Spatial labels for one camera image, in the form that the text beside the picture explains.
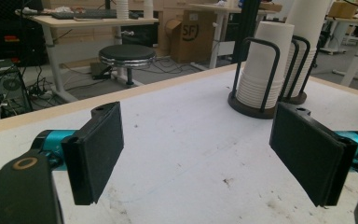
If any tall stack of white cups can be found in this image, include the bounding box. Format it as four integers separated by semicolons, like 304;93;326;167
281;0;332;98

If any tangle of floor cables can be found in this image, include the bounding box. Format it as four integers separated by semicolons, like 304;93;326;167
26;57;200;98

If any white cup stack on desk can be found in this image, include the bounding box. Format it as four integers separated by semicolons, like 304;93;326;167
116;0;131;21
143;0;154;19

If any small cardboard box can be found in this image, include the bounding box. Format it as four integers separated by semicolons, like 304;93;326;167
327;0;358;19

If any brown cardboard box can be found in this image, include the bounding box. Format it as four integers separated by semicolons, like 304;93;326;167
165;9;218;64

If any black computer tower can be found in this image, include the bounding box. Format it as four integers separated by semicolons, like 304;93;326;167
0;59;34;121

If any black keyboard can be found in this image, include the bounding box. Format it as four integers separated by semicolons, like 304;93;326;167
50;8;141;21

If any white-legged desk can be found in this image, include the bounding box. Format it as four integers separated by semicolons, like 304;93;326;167
189;3;283;69

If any black wire cup holder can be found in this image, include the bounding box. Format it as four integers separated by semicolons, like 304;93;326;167
227;36;320;120

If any short stack of white cups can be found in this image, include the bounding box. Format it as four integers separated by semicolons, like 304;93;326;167
236;21;296;110

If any black metal frame post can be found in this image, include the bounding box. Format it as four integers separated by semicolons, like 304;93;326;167
232;0;262;63

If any grey foot pedal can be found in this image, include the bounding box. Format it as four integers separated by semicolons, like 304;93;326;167
89;61;114;80

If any black cabinet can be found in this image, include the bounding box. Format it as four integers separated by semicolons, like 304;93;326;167
0;0;49;67

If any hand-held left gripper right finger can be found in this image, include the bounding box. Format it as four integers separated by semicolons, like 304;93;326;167
268;102;358;208

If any white table mat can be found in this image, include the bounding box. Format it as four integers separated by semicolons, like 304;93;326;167
0;69;358;224

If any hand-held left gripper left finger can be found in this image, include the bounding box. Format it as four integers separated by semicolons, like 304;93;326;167
32;101;125;206

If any light wooden desk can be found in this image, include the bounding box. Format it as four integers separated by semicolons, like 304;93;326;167
14;10;159;104

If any black round stool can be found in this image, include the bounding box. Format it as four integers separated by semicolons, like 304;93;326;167
98;44;157;88

